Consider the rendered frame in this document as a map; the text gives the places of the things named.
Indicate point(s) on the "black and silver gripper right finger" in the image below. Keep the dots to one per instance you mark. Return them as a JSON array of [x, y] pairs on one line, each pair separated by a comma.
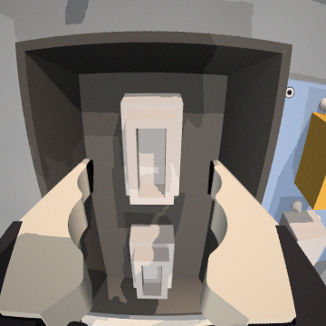
[[258, 275]]

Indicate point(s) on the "yellow rectangular block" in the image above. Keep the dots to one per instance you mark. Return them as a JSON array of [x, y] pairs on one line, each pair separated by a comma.
[[311, 175]]

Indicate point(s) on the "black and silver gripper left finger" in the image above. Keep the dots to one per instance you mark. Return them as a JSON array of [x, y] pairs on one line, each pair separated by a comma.
[[43, 276]]

